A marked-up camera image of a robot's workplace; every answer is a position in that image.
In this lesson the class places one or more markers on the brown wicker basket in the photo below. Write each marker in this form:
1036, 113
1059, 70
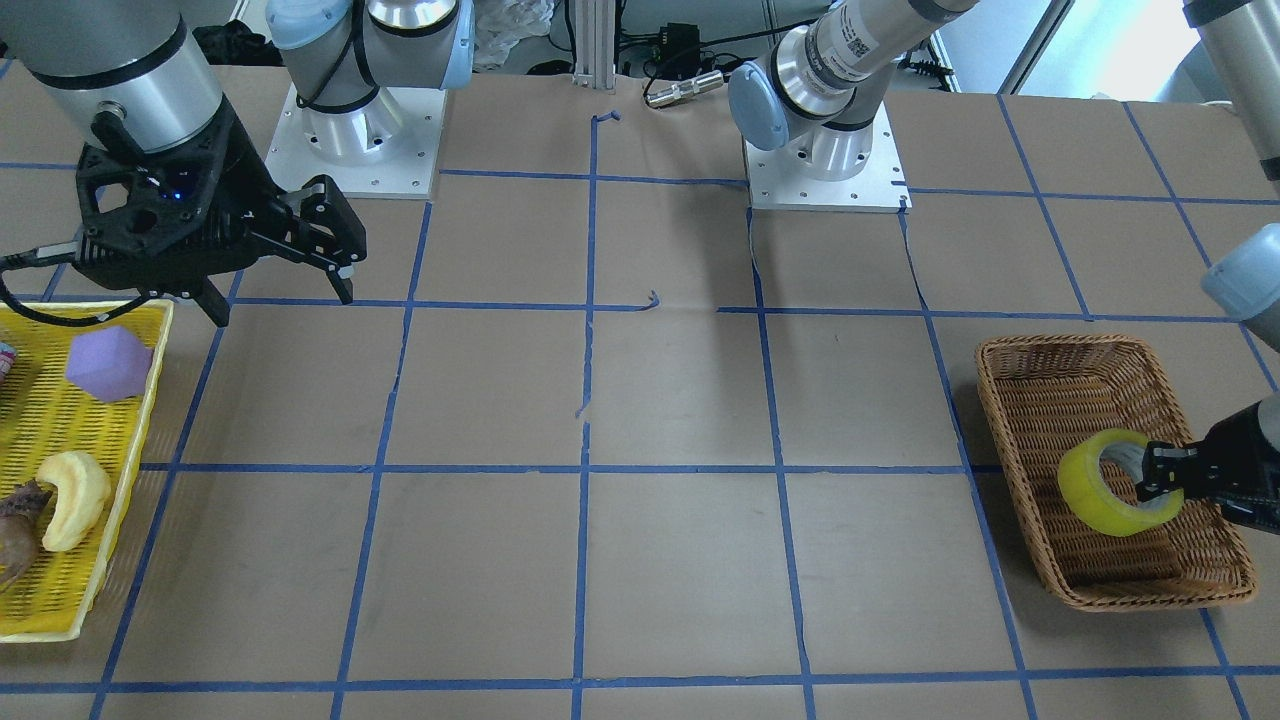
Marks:
1044, 395

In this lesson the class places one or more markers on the aluminium frame post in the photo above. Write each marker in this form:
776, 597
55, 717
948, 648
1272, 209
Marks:
595, 27

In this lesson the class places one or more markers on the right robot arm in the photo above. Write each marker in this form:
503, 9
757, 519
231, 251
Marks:
142, 58

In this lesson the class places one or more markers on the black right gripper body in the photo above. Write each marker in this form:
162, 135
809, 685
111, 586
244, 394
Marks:
247, 180

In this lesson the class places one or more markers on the toy lion figure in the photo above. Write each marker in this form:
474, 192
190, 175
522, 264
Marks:
20, 511

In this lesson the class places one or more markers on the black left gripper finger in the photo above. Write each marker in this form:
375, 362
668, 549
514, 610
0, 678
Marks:
1167, 468

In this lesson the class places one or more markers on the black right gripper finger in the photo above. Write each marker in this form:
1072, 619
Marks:
315, 226
212, 301

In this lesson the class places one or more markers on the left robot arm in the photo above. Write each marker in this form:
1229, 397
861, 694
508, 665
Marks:
1118, 482

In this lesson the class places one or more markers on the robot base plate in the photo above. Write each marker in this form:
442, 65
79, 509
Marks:
387, 150
830, 170

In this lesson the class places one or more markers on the purple foam block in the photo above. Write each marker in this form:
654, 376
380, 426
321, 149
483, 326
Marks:
110, 364

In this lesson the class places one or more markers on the yellow plastic basket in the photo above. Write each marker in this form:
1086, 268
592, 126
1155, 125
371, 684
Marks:
76, 450

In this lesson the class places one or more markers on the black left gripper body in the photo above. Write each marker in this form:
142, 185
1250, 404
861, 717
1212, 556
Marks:
1238, 462

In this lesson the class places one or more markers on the yellow tape roll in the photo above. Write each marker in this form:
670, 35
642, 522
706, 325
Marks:
1089, 497

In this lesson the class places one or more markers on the pale toy banana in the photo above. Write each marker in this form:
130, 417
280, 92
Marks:
82, 491

